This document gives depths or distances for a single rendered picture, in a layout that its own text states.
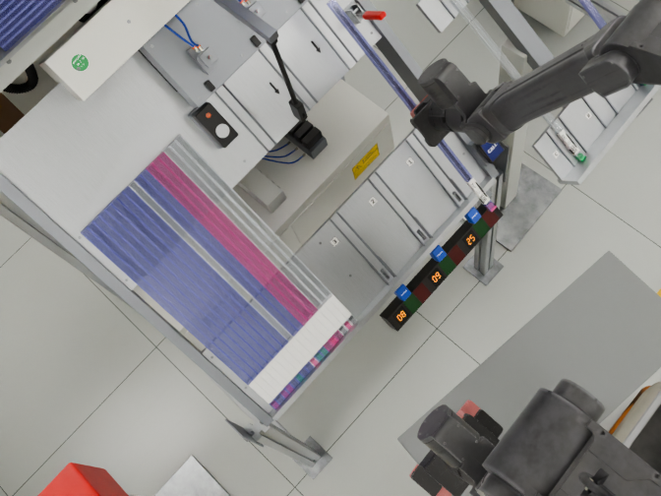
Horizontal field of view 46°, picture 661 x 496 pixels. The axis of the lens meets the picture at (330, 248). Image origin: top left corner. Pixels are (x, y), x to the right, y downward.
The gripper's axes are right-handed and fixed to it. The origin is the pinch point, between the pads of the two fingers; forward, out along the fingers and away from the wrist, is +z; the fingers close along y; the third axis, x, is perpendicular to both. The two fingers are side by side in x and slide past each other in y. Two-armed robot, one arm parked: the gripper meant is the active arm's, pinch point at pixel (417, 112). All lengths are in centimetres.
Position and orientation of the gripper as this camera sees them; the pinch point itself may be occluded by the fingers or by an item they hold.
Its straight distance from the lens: 145.8
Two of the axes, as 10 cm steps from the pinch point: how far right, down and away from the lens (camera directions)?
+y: -6.8, 7.2, -1.4
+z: -3.8, -1.8, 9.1
